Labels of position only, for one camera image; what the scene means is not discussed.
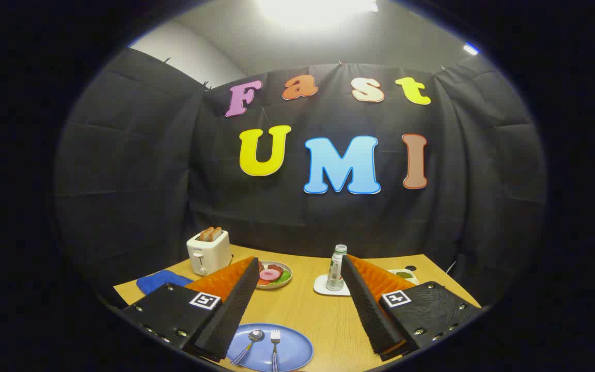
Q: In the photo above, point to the white divided dish with beans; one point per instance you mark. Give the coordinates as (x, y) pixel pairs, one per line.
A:
(406, 275)

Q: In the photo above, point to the beige food plate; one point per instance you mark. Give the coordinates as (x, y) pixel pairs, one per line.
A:
(283, 285)

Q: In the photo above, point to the bright ceiling light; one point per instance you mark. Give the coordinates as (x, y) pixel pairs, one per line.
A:
(318, 10)

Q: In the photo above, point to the white toaster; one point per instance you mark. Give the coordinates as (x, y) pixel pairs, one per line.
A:
(209, 256)

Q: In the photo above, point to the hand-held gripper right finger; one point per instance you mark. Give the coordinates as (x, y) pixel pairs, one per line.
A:
(370, 315)

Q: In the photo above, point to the small brown meat piece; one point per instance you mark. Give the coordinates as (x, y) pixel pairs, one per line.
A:
(276, 268)

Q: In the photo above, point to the small ceiling light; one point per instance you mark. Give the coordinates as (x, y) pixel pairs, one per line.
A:
(470, 49)

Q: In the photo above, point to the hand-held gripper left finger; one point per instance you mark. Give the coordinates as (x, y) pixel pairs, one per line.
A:
(235, 310)

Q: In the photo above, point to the white and green drink bottle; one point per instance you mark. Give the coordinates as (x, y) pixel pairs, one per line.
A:
(335, 268)

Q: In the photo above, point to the toasted bread slice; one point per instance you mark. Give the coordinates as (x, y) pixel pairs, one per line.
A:
(205, 235)
(216, 232)

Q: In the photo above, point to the green lettuce leaf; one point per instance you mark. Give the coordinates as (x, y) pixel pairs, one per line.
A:
(284, 277)

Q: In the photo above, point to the pink ham slice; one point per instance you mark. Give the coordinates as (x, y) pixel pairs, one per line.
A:
(269, 274)

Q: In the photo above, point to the black backdrop cloth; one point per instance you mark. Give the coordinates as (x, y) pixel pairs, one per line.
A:
(147, 181)

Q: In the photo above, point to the blue folded towel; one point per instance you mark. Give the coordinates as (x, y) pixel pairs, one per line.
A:
(158, 280)

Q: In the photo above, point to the red tomato slice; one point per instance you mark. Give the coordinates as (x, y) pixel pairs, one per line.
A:
(265, 282)

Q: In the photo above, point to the white square coaster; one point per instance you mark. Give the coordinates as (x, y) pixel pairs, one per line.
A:
(321, 285)

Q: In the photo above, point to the blue plate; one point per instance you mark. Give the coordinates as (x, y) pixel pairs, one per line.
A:
(292, 349)

